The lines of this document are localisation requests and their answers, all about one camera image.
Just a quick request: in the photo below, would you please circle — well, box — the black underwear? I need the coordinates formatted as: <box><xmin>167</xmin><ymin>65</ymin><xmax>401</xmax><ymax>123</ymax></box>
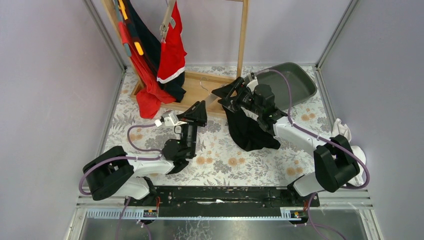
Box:
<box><xmin>223</xmin><ymin>107</ymin><xmax>281</xmax><ymax>152</ymax></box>

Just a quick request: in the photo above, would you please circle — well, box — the red white-trimmed underwear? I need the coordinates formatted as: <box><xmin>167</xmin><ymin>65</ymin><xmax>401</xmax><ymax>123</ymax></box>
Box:
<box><xmin>157</xmin><ymin>1</ymin><xmax>187</xmax><ymax>84</ymax></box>

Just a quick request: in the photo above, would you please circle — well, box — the beige clip hanger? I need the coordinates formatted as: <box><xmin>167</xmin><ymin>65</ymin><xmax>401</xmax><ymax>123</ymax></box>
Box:
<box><xmin>159</xmin><ymin>0</ymin><xmax>176</xmax><ymax>41</ymax></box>

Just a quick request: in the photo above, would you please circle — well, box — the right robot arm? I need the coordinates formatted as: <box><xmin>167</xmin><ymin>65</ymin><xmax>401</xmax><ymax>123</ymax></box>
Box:
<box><xmin>212</xmin><ymin>77</ymin><xmax>360</xmax><ymax>197</ymax></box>

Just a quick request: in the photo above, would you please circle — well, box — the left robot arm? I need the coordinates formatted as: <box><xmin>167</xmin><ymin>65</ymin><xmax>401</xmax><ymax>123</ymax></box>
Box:
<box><xmin>78</xmin><ymin>100</ymin><xmax>208</xmax><ymax>201</ymax></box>

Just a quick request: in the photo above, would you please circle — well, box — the yellow hanger on rack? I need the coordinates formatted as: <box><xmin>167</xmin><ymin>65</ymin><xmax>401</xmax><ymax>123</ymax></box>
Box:
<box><xmin>118</xmin><ymin>0</ymin><xmax>144</xmax><ymax>56</ymax></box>

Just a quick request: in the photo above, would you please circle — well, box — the wooden rack with base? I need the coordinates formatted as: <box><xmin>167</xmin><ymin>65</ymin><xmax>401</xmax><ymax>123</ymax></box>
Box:
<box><xmin>100</xmin><ymin>0</ymin><xmax>250</xmax><ymax>119</ymax></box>

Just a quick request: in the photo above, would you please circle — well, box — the red hanging garment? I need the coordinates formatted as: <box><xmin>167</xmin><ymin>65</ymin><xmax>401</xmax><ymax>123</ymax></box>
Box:
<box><xmin>118</xmin><ymin>21</ymin><xmax>176</xmax><ymax>119</ymax></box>

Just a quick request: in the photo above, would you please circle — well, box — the grey plastic tray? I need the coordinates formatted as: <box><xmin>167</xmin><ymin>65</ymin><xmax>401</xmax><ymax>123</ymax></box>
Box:
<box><xmin>246</xmin><ymin>62</ymin><xmax>318</xmax><ymax>111</ymax></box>

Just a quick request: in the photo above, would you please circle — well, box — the dark navy hanging garment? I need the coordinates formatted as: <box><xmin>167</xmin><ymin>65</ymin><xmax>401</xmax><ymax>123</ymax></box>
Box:
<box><xmin>126</xmin><ymin>0</ymin><xmax>187</xmax><ymax>103</ymax></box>

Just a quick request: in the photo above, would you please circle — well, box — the white crumpled cloth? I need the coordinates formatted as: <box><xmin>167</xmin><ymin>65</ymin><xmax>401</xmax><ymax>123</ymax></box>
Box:
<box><xmin>331</xmin><ymin>118</ymin><xmax>367</xmax><ymax>187</ymax></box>

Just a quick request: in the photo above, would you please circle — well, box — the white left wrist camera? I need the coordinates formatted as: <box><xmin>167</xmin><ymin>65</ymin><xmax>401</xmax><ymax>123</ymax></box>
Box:
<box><xmin>154</xmin><ymin>110</ymin><xmax>187</xmax><ymax>127</ymax></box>

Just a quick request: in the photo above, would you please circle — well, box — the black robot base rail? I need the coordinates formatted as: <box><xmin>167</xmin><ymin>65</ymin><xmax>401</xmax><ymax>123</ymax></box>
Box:
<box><xmin>129</xmin><ymin>186</ymin><xmax>320</xmax><ymax>219</ymax></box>

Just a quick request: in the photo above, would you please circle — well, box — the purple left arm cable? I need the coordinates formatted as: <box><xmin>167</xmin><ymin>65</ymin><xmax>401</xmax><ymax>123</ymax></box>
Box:
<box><xmin>78</xmin><ymin>124</ymin><xmax>167</xmax><ymax>240</ymax></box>

